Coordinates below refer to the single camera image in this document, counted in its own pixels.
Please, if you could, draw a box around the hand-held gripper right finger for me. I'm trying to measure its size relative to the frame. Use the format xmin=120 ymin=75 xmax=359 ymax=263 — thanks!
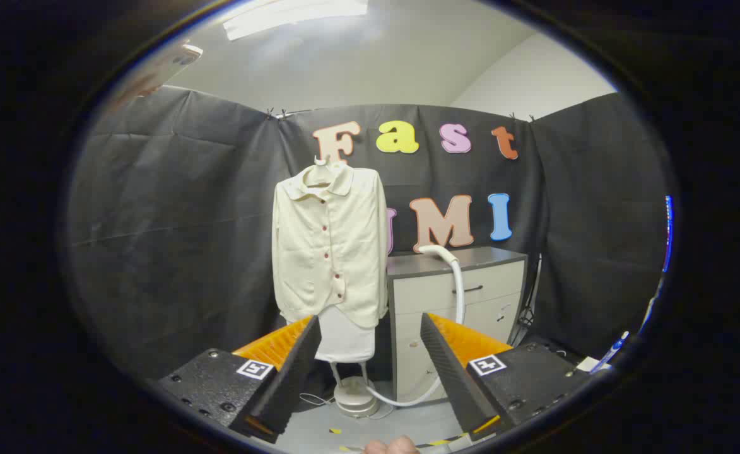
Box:
xmin=420 ymin=312 xmax=594 ymax=442

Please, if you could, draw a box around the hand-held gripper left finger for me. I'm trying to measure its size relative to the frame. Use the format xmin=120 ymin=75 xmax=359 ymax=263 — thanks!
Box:
xmin=158 ymin=314 xmax=323 ymax=444

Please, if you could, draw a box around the white garment steamer hose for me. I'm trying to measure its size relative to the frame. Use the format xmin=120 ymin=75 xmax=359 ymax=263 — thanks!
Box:
xmin=365 ymin=259 xmax=466 ymax=407

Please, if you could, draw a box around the cream button-up shirt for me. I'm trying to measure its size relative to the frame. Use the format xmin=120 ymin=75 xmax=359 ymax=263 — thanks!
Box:
xmin=272 ymin=163 xmax=389 ymax=330

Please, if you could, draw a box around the white clothes hanger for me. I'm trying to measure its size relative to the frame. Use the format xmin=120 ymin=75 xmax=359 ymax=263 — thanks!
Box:
xmin=303 ymin=154 xmax=345 ymax=189

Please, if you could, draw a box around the white padded ironing form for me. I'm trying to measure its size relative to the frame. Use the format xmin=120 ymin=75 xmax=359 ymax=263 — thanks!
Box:
xmin=313 ymin=306 xmax=377 ymax=364

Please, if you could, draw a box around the grey round stand base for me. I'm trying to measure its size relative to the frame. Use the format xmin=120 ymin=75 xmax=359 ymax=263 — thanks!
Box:
xmin=329 ymin=361 xmax=383 ymax=418

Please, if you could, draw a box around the white cabinet with grey top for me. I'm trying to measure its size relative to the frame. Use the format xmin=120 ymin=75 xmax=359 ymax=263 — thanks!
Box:
xmin=385 ymin=246 xmax=528 ymax=404

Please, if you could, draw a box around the blue pen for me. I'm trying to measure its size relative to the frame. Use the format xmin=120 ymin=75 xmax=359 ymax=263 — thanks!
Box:
xmin=590 ymin=331 xmax=630 ymax=374

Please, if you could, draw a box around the ceiling light panel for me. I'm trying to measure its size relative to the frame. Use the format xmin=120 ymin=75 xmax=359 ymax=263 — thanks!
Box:
xmin=221 ymin=0 xmax=370 ymax=42

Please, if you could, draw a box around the tangle of thin cables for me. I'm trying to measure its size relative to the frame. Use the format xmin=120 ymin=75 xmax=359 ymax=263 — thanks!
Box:
xmin=515 ymin=252 xmax=544 ymax=344

